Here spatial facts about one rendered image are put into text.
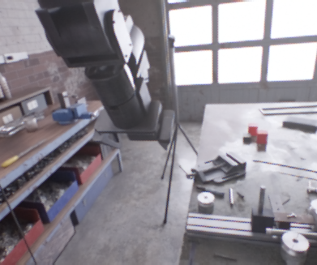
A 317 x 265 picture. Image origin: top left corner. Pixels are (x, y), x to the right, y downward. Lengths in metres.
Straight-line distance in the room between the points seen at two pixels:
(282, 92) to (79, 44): 3.56
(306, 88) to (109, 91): 3.59
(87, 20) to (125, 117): 0.15
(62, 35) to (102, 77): 0.07
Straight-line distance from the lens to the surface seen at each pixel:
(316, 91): 3.86
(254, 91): 3.67
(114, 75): 0.30
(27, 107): 2.39
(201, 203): 0.76
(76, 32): 0.28
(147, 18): 3.56
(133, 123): 0.37
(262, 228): 0.70
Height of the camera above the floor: 1.42
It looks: 24 degrees down
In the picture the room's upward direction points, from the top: 6 degrees counter-clockwise
